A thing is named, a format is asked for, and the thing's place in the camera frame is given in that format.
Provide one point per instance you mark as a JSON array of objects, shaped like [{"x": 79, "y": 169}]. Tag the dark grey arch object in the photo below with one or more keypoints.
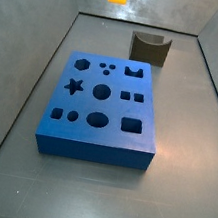
[{"x": 149, "y": 48}]

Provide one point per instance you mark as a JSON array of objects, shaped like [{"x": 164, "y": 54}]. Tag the blue shape sorter block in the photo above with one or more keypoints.
[{"x": 101, "y": 110}]

